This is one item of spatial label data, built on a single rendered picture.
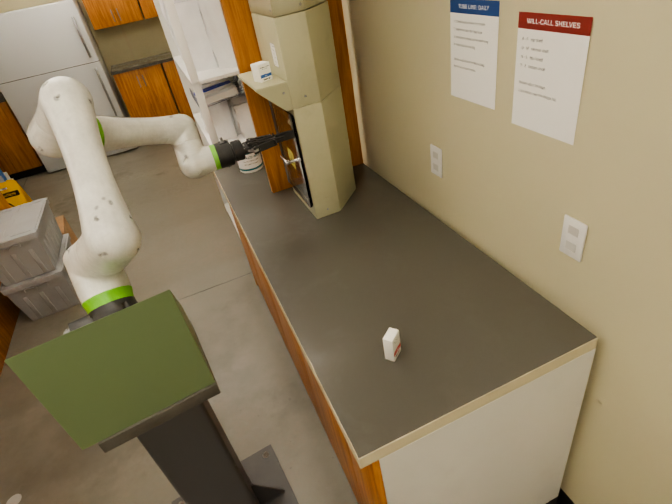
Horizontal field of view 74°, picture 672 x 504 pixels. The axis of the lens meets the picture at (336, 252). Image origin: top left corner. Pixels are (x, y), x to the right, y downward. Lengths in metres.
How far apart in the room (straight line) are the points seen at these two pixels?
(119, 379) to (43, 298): 2.57
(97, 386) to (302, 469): 1.20
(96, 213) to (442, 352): 0.94
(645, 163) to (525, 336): 0.52
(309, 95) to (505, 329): 1.04
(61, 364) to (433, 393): 0.87
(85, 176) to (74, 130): 0.13
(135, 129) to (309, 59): 0.63
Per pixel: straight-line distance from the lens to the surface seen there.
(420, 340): 1.29
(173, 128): 1.69
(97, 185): 1.24
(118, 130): 1.58
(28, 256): 3.62
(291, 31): 1.66
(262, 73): 1.73
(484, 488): 1.58
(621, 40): 1.10
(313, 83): 1.71
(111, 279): 1.30
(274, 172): 2.16
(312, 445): 2.26
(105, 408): 1.31
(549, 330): 1.35
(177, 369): 1.27
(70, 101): 1.36
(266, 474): 2.23
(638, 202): 1.16
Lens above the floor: 1.89
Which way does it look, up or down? 35 degrees down
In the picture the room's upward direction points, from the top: 11 degrees counter-clockwise
